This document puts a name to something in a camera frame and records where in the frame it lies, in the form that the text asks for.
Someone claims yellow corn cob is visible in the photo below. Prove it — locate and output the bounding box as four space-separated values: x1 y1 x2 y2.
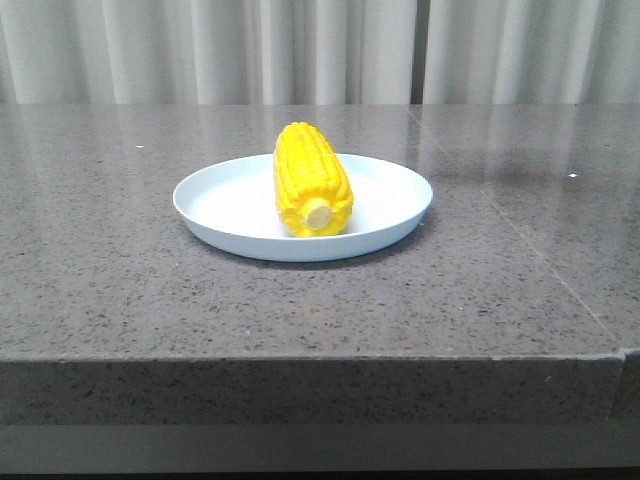
273 122 354 238

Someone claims light blue round plate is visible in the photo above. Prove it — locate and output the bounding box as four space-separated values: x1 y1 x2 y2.
173 154 433 262

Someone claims right white curtain panel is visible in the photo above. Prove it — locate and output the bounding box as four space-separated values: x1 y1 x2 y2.
422 1 639 105

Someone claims white curtain panel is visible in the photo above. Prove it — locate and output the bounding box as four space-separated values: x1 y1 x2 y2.
1 1 423 105
422 1 639 105

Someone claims left white curtain panel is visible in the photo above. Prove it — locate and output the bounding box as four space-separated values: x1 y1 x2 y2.
1 1 423 105

